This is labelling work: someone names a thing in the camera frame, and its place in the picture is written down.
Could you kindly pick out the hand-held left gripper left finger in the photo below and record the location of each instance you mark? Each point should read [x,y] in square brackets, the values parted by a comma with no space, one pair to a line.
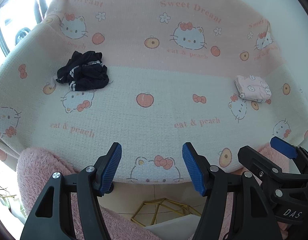
[110,171]

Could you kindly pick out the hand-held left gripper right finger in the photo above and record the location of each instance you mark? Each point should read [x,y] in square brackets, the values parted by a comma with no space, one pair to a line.
[193,172]

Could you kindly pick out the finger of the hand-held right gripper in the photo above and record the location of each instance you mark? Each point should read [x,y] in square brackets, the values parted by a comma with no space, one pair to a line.
[256,160]
[283,147]

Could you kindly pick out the navy shorts with white stripes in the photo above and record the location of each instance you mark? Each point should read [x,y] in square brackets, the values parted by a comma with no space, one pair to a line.
[89,75]

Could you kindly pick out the white panel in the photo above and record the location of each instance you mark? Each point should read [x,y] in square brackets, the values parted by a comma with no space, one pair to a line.
[169,231]

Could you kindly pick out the folded pink printed garment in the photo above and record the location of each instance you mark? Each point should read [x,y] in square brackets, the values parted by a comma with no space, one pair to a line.
[253,88]

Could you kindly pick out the pink and white printed blanket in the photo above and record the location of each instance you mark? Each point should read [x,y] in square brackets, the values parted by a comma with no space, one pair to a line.
[154,105]

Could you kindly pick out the dry plant twigs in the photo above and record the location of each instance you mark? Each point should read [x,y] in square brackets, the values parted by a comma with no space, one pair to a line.
[4,192]

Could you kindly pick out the washing machine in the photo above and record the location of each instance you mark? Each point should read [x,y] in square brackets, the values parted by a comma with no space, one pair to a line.
[22,33]

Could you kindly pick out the black window frame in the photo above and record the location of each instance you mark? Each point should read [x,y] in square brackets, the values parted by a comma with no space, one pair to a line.
[0,35]

